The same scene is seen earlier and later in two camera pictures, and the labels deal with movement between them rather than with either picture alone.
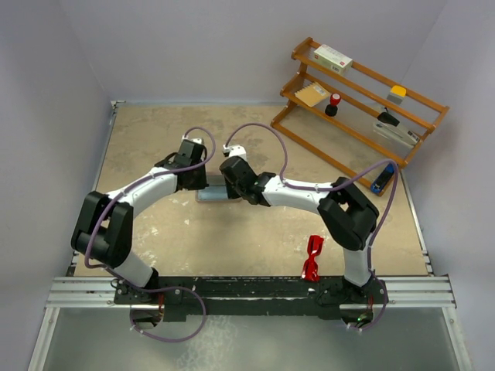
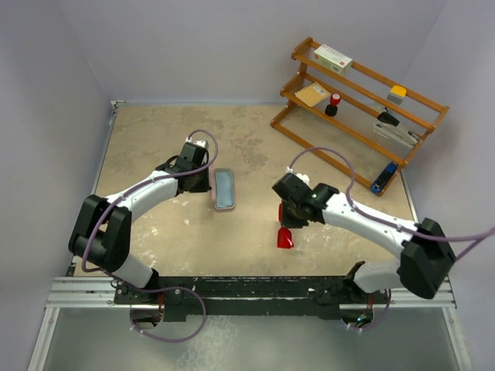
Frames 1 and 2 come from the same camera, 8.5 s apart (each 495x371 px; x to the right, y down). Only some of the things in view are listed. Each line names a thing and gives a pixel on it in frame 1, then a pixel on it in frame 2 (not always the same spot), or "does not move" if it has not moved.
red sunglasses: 310,270 -> 284,237
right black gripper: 231,192 -> 290,222
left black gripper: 202,183 does not move
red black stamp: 332,110 does not move
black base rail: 201,297 does not move
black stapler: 387,117 does not move
